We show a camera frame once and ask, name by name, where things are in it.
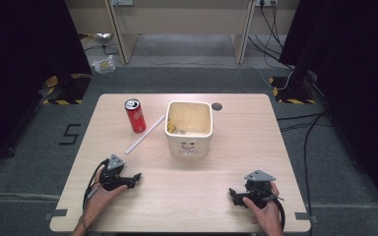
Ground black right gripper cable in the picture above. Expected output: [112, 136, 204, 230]
[269, 195, 286, 230]

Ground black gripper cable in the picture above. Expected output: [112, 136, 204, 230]
[82, 158, 110, 211]
[269, 195, 286, 230]

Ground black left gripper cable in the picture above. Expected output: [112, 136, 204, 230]
[82, 158, 110, 211]

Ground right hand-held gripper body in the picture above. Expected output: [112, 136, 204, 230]
[242, 169, 277, 209]

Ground white plastic straw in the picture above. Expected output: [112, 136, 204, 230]
[124, 114, 166, 155]

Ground black hanging cables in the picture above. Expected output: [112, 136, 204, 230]
[247, 1, 295, 71]

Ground black stand base striped tape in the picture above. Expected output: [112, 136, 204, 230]
[269, 76, 317, 105]
[42, 73, 93, 106]

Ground crumpled silver foil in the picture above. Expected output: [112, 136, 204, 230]
[94, 31, 113, 43]

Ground white square bin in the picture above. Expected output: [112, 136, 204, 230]
[163, 100, 214, 161]

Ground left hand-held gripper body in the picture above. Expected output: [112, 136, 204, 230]
[98, 153, 137, 192]

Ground yellow wrapper scrap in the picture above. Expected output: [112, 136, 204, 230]
[166, 117, 187, 136]

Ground black cable with plug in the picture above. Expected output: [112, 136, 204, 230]
[84, 41, 120, 56]

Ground person's left hand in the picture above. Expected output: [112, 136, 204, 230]
[84, 170, 128, 221]

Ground red soda can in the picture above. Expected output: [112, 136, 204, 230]
[124, 98, 147, 134]

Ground grey tape strip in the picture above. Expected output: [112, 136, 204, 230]
[293, 211, 319, 224]

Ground black floor cable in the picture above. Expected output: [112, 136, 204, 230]
[276, 110, 334, 236]

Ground person's right hand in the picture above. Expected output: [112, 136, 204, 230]
[241, 181, 284, 232]

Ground clear plastic bag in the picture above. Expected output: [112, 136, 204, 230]
[91, 54, 116, 75]

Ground light wooden desk frame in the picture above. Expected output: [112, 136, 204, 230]
[103, 0, 256, 65]

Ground black curtain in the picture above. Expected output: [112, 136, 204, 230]
[278, 0, 378, 220]
[0, 0, 93, 176]

